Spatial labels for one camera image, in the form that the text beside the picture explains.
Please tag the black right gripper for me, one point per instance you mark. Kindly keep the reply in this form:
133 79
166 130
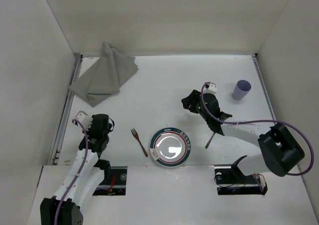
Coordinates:
190 101

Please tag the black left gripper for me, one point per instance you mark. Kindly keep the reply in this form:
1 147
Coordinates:
98 122

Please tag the grey cloth napkin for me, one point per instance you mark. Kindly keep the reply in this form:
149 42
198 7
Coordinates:
105 77

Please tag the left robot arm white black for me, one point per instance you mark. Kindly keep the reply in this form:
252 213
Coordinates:
87 172

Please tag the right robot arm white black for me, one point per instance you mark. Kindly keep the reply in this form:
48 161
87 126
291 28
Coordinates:
280 151

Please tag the brown wooden fork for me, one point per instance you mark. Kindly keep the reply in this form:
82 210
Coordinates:
136 136

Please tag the brown wooden spoon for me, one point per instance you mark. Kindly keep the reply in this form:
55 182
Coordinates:
209 141

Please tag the white plate green red rim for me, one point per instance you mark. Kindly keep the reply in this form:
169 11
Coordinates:
170 147

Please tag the lilac plastic cup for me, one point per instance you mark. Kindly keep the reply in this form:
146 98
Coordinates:
241 89

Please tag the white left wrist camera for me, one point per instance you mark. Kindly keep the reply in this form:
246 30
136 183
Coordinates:
83 118

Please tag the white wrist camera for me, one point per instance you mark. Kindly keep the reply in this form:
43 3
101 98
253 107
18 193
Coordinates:
210 88
83 118

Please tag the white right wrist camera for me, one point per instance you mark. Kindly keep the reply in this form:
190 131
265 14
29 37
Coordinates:
210 88

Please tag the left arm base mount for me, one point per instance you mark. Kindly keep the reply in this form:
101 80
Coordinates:
111 182

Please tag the right aluminium table rail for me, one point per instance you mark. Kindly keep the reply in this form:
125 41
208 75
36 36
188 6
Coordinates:
255 60

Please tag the aluminium table rail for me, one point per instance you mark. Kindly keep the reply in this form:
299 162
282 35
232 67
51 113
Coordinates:
58 140
255 60

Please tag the left aluminium table rail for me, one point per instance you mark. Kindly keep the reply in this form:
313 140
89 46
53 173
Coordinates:
58 140

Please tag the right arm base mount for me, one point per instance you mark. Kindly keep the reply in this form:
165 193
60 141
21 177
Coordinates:
231 181

